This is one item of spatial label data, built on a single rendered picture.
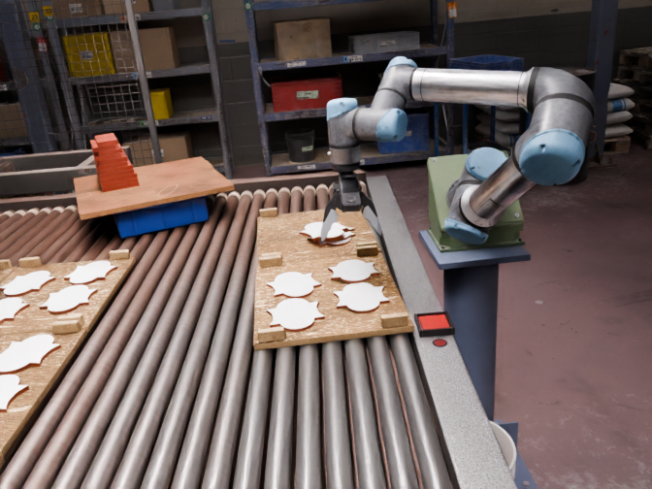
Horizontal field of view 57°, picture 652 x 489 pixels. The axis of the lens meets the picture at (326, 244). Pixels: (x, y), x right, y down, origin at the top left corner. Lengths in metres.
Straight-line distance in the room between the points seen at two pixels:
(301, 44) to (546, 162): 4.60
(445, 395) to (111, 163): 1.48
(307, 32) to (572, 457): 4.32
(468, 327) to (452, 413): 0.86
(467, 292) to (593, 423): 0.95
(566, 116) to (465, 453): 0.67
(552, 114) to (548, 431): 1.54
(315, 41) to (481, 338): 4.18
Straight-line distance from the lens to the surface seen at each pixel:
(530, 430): 2.55
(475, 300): 1.91
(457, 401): 1.15
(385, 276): 1.54
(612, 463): 2.48
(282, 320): 1.36
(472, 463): 1.03
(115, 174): 2.22
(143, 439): 1.15
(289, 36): 5.70
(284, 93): 5.68
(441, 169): 1.90
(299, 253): 1.72
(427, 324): 1.34
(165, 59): 5.93
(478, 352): 2.01
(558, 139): 1.25
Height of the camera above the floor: 1.61
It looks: 22 degrees down
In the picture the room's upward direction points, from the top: 5 degrees counter-clockwise
